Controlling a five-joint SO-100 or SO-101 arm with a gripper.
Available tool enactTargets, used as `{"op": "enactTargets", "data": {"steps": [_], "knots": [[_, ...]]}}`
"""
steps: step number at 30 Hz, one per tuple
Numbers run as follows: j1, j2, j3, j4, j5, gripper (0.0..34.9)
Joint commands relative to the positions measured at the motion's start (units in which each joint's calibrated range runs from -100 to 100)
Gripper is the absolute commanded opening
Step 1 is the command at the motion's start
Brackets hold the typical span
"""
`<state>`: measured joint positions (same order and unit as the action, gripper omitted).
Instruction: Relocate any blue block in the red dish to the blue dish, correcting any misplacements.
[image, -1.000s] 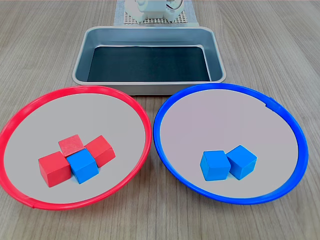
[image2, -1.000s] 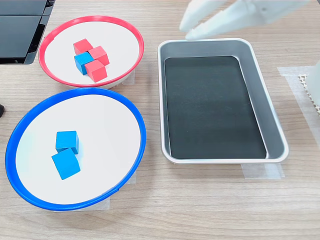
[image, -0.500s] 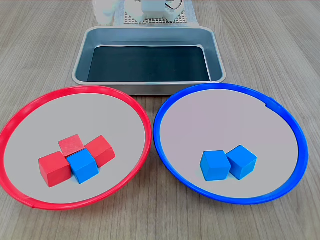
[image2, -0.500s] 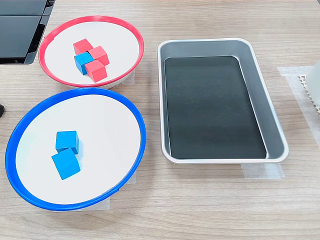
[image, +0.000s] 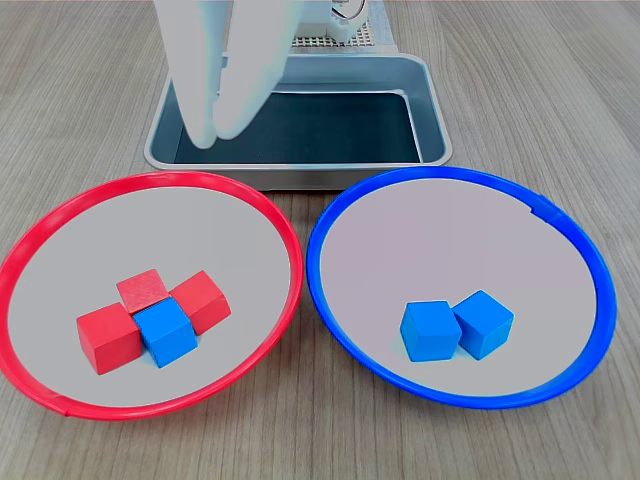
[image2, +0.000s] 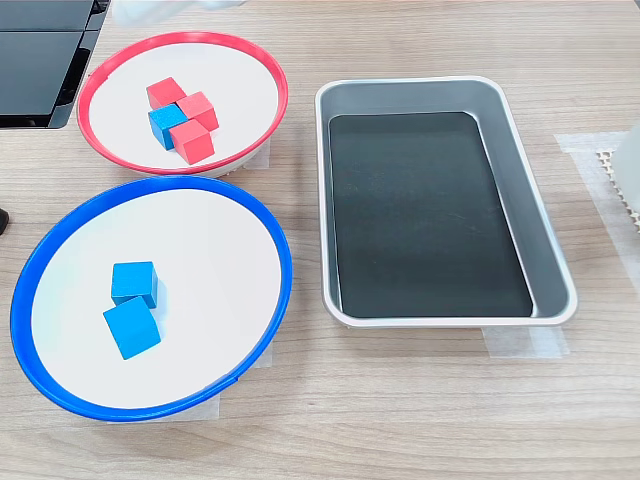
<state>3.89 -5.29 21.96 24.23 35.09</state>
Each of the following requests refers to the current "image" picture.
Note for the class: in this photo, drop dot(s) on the blue cube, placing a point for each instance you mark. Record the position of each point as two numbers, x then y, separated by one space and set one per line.
167 332
485 322
430 332

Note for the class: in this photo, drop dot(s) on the black mat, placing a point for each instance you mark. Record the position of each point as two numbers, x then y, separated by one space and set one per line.
325 130

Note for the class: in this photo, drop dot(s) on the pale perforated plate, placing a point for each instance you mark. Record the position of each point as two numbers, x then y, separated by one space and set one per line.
360 41

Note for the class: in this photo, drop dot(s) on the red-rimmed white plate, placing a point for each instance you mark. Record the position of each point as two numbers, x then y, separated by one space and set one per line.
150 225

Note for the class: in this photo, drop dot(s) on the steel tray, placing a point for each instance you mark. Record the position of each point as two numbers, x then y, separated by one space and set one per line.
432 125

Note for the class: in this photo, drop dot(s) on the red cube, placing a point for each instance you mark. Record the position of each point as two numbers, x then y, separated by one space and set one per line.
142 290
205 297
107 342

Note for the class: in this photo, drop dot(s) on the blue-rimmed white plate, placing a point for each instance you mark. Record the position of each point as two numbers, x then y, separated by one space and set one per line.
450 240

